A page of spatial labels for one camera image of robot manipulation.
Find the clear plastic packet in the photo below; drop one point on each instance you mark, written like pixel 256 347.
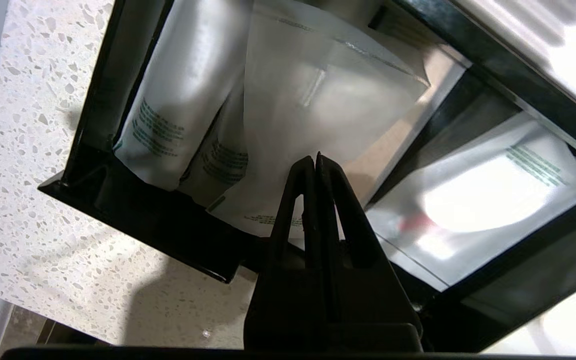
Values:
pixel 318 100

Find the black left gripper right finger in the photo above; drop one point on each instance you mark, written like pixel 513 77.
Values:
pixel 368 300

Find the long white wrapped packet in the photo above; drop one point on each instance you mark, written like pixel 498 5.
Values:
pixel 183 75
pixel 223 160

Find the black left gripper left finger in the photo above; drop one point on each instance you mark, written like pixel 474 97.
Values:
pixel 280 300

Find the square white sachet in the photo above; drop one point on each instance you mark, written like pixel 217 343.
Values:
pixel 493 200

